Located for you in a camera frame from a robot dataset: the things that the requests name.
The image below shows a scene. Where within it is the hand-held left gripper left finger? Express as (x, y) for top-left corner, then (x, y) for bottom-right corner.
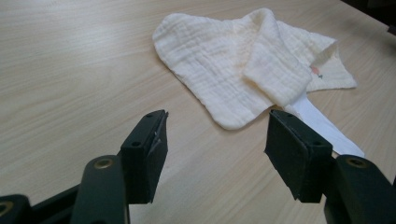
(120, 109), (169, 205)

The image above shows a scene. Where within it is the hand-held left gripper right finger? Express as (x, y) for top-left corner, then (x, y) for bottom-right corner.
(263, 109), (333, 204)

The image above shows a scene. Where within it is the cream muslin cloth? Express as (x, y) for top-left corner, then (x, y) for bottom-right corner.
(151, 7), (359, 131)

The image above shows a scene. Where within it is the white label strip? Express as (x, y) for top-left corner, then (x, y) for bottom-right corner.
(284, 92), (366, 159)

